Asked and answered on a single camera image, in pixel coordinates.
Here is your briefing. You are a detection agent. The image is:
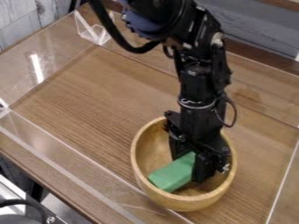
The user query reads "clear acrylic corner bracket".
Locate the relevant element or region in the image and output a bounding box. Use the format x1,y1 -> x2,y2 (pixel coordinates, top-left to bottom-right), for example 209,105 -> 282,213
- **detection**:
74,10 -> 113,46

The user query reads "black cable lower left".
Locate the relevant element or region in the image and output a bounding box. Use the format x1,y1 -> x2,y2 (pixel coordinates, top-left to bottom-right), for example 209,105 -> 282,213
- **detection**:
0,198 -> 51,224

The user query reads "green rectangular block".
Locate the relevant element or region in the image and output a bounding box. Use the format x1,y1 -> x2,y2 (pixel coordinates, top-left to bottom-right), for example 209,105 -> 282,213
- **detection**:
149,152 -> 195,193

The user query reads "black metal mount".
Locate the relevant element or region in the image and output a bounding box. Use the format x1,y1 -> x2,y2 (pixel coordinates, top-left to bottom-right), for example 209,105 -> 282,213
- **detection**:
23,192 -> 86,224

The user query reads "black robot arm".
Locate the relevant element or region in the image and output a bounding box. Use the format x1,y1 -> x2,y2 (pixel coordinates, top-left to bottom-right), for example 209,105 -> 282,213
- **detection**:
89,0 -> 234,183

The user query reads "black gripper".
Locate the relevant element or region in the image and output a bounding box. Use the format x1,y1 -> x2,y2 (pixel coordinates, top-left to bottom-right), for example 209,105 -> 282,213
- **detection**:
165,99 -> 231,184

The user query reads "clear acrylic tray wall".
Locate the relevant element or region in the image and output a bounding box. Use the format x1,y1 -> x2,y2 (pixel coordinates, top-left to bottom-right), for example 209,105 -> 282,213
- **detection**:
0,16 -> 299,224

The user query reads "brown wooden bowl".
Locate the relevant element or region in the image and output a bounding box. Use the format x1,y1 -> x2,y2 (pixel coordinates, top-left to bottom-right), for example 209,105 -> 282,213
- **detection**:
131,116 -> 239,212

